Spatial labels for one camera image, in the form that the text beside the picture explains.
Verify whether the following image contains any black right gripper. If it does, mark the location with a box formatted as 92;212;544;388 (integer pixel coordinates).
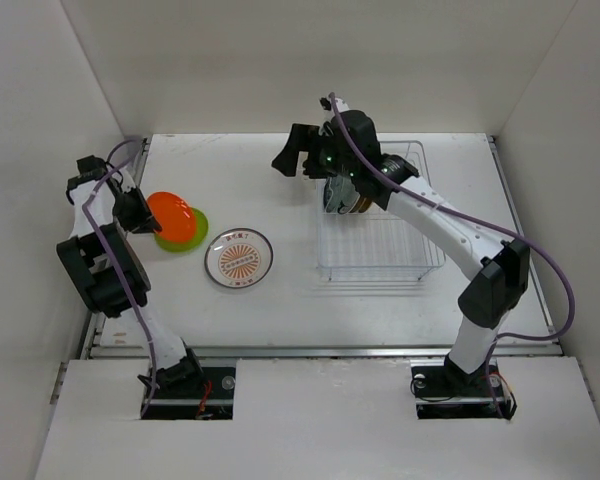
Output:
271;123;358;180

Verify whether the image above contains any orange translucent plate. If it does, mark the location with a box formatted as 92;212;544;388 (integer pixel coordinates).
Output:
147;191;197;244

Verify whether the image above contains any lime green plate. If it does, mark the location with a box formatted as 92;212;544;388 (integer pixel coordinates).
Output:
154;207;209;253

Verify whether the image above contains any dark teal patterned plate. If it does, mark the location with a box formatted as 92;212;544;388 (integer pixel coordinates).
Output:
322;177;341;214

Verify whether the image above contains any amber patterned plate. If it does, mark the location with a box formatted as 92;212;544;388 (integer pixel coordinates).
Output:
349;196;373;214

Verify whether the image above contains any white plate orange sunburst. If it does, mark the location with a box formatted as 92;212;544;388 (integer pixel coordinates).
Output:
204;227;274;290

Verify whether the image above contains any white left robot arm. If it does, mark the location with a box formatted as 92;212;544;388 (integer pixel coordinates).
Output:
56;155;206;397

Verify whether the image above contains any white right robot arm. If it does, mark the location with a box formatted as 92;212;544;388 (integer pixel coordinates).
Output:
271;95;530;394

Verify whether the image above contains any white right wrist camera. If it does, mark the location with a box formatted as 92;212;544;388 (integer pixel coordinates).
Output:
319;97;350;135

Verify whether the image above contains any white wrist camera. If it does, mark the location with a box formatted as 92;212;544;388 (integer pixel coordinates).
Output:
319;97;350;135
114;168;137;194

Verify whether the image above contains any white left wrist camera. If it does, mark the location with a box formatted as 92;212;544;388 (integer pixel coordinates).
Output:
114;168;137;194

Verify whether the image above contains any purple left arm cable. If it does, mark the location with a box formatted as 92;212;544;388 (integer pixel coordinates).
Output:
81;137;161;419

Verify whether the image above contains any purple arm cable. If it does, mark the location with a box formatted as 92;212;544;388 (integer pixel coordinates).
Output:
327;91;577;420
81;137;161;419

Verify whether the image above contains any white wire dish rack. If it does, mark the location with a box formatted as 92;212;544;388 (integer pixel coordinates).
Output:
315;140;447;284

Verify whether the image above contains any aluminium front rail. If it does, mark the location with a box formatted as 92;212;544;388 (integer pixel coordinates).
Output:
80;343;564;359

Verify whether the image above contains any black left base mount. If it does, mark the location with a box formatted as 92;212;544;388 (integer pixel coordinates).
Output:
140;365;236;421

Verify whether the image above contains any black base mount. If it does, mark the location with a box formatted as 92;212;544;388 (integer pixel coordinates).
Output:
140;365;236;421
410;363;518;421

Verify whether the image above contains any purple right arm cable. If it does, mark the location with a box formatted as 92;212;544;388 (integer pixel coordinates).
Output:
327;91;577;420

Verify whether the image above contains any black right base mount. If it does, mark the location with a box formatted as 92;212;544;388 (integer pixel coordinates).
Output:
410;363;518;421

